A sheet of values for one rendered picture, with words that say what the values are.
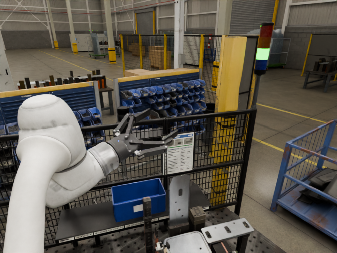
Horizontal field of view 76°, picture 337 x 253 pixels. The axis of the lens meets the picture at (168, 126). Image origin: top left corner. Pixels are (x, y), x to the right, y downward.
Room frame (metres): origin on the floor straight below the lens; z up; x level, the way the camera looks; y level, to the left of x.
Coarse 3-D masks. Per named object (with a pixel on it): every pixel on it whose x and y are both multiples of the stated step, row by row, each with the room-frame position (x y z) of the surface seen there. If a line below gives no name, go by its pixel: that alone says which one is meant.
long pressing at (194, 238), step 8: (192, 232) 0.88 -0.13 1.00; (200, 232) 0.88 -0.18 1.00; (168, 240) 0.82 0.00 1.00; (176, 240) 0.82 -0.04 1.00; (184, 240) 0.82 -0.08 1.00; (192, 240) 0.82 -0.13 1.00; (200, 240) 0.82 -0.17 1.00; (176, 248) 0.78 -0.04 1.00; (184, 248) 0.78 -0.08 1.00; (192, 248) 0.78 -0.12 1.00; (208, 248) 0.78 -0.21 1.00
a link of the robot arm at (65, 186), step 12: (84, 156) 0.46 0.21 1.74; (72, 168) 0.43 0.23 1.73; (84, 168) 0.45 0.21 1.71; (96, 168) 0.49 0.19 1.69; (60, 180) 0.42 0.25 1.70; (72, 180) 0.43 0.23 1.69; (84, 180) 0.45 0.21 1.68; (96, 180) 0.48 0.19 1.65; (48, 192) 0.41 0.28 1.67; (60, 192) 0.41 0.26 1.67; (72, 192) 0.43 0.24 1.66; (84, 192) 0.45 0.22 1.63; (48, 204) 0.40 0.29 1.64; (60, 204) 0.41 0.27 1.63
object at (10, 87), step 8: (0, 40) 5.74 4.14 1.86; (0, 48) 5.71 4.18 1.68; (0, 56) 5.68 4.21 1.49; (0, 64) 5.65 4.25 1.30; (0, 72) 5.62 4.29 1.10; (8, 72) 5.72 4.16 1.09; (0, 80) 5.60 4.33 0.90; (8, 80) 5.69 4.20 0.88; (0, 88) 5.57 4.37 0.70; (8, 88) 5.66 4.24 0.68
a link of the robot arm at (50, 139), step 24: (48, 96) 0.44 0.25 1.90; (24, 120) 0.39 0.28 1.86; (48, 120) 0.39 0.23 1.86; (72, 120) 0.44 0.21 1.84; (24, 144) 0.37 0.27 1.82; (48, 144) 0.37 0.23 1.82; (72, 144) 0.41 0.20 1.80; (24, 168) 0.32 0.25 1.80; (48, 168) 0.34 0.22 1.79; (24, 192) 0.29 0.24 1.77; (24, 216) 0.26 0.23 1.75; (24, 240) 0.24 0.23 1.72
